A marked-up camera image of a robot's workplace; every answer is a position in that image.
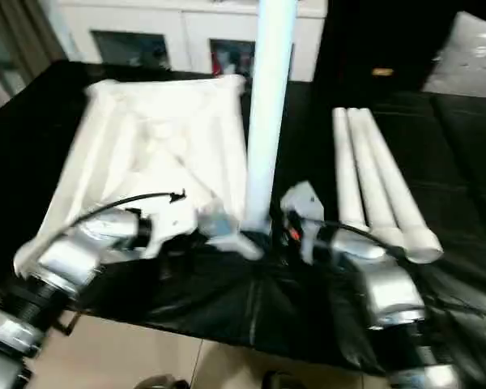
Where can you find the white plastic table top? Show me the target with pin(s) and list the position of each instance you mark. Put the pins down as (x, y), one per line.
(146, 162)

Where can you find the white plastic table leg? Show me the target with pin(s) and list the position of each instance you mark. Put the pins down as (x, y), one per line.
(369, 162)
(267, 101)
(347, 162)
(387, 162)

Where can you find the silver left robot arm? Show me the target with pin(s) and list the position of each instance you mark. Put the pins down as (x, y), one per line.
(69, 259)

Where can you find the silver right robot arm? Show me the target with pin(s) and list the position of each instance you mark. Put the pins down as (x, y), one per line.
(393, 291)

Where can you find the black work mat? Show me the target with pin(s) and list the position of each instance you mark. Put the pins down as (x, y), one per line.
(210, 291)

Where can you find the dark left robot foot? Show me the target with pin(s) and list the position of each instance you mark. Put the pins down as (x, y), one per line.
(162, 383)

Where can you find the dark robot foot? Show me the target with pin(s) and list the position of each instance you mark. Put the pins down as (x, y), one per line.
(162, 383)
(283, 379)

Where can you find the dark right robot foot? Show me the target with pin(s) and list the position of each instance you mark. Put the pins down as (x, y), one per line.
(283, 379)

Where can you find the black box with gold label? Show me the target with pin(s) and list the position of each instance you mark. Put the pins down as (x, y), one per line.
(368, 36)

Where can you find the white glass-door cabinet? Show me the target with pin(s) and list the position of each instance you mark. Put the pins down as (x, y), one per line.
(190, 24)

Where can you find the grey cushion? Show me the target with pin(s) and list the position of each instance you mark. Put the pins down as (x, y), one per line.
(470, 69)

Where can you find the beige curtain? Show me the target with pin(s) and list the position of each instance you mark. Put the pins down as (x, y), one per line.
(16, 40)

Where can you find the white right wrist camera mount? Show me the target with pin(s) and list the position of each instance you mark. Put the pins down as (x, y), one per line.
(305, 200)

